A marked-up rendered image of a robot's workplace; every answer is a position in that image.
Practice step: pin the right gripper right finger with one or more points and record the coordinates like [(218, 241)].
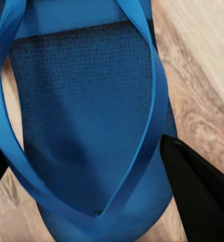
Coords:
[(198, 190)]

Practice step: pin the sandal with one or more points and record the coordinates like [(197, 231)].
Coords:
[(94, 102)]

